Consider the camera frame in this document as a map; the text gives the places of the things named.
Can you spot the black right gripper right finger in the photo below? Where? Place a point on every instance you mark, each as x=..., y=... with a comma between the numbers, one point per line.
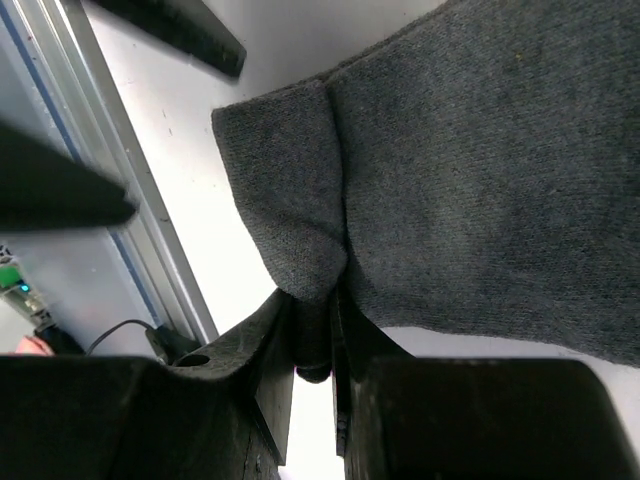
x=399, y=416

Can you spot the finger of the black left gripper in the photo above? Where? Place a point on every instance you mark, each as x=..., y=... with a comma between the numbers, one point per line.
x=188, y=27
x=43, y=190

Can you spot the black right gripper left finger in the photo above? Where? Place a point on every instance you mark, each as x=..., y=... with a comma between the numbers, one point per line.
x=221, y=412

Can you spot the grey sock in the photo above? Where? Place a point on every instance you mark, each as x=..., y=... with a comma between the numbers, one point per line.
x=475, y=174

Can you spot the person's hand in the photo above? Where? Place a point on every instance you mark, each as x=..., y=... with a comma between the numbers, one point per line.
x=29, y=345

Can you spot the green circuit board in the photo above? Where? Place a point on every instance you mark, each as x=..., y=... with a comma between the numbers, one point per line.
x=11, y=280

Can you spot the aluminium frame rail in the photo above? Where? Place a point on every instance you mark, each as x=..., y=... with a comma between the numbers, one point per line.
x=56, y=86

